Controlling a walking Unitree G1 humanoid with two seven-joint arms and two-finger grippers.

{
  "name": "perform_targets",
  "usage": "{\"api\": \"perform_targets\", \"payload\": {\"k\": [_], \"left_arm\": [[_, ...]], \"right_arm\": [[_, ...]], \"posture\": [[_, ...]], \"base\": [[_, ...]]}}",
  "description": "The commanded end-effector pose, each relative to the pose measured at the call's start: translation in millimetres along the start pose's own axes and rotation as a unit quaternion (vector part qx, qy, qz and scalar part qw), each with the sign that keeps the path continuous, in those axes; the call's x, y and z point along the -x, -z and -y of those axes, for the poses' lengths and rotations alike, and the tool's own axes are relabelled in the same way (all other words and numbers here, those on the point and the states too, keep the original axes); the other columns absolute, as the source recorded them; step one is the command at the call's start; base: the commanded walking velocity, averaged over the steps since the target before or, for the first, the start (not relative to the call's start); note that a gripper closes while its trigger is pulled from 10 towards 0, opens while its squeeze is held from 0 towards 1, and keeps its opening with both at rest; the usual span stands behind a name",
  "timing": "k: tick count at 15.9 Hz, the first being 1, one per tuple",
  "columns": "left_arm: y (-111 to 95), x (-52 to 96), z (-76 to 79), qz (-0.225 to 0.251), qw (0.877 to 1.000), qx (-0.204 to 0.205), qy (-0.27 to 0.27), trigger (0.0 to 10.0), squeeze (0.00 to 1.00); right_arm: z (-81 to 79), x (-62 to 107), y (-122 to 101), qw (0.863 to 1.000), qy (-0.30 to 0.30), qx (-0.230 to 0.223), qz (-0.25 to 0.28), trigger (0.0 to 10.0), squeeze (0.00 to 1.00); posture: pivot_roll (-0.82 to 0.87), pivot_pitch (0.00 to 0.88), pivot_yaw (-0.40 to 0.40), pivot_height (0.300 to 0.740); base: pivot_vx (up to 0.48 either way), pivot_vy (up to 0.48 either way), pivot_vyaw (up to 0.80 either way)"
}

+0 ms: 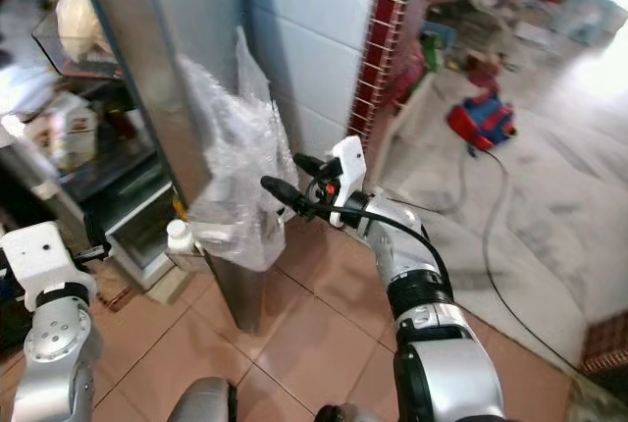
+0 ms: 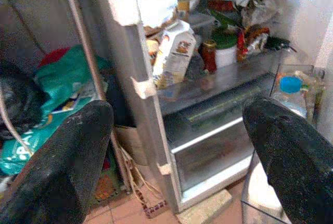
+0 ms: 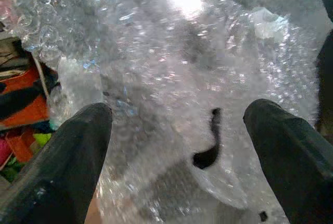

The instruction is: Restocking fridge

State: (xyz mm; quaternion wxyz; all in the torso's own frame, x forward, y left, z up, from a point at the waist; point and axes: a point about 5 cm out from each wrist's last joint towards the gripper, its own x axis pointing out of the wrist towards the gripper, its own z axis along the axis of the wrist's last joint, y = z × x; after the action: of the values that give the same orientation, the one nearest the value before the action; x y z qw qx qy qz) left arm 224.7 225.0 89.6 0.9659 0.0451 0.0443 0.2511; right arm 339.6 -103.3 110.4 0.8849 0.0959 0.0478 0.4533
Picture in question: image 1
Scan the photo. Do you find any white printed carton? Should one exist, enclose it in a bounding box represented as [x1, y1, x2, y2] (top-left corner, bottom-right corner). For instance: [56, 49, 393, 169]
[44, 91, 104, 176]

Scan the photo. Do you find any silver robot left leg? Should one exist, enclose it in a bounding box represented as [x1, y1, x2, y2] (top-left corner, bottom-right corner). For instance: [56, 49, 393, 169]
[169, 376, 236, 422]

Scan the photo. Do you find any open fridge body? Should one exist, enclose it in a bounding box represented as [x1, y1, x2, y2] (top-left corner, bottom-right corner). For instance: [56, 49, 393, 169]
[0, 0, 187, 295]

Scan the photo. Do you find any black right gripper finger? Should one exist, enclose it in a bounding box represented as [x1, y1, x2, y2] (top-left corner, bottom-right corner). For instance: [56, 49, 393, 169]
[292, 152, 340, 183]
[260, 175, 320, 219]

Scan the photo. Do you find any red and blue appliance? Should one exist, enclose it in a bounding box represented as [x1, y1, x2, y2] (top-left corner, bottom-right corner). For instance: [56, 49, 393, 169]
[446, 91, 518, 153]

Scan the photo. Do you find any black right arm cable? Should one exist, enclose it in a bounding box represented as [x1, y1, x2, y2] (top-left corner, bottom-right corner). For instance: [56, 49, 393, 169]
[329, 201, 454, 295]

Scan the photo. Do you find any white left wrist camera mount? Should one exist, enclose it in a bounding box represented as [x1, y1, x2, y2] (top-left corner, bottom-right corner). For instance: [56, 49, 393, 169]
[1, 223, 99, 310]

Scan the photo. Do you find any black robot right leg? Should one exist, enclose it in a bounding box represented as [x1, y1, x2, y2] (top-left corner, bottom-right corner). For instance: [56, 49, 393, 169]
[314, 402, 369, 422]

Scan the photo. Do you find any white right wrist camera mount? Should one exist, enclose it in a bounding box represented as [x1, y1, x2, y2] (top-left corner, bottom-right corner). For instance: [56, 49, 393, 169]
[329, 135, 372, 229]

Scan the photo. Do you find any stainless steel fridge door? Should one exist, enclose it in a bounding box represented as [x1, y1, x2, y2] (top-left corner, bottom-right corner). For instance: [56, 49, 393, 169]
[71, 0, 281, 337]

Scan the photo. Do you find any black appliance power cable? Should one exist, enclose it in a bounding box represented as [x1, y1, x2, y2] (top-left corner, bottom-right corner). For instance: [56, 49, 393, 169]
[479, 147, 590, 379]

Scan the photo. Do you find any small white bottle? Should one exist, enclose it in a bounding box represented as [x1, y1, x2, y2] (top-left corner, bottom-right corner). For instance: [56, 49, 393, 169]
[165, 218, 195, 254]

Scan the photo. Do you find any red brown doormat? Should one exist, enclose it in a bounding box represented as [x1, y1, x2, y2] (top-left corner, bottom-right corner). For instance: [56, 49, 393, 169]
[579, 312, 628, 374]

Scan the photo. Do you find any yellowish bag of food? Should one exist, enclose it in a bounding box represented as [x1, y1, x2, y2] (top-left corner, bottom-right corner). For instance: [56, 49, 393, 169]
[54, 0, 119, 62]

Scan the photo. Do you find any white plastic bag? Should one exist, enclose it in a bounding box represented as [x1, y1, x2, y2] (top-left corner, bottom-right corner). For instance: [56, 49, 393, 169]
[0, 59, 60, 119]

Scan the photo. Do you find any clear crumpled plastic bag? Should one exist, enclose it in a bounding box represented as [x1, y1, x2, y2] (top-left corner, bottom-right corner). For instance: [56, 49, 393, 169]
[177, 26, 300, 276]

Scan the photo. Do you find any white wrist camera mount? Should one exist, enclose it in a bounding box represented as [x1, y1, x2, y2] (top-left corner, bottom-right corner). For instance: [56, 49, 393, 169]
[329, 135, 372, 229]
[1, 223, 99, 310]

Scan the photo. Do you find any green bottle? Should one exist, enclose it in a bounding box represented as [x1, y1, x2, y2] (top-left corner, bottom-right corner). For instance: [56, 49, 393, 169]
[420, 29, 445, 72]

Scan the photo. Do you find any clear fridge shelf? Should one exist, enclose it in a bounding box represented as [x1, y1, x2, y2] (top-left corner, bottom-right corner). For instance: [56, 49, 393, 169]
[31, 10, 124, 79]

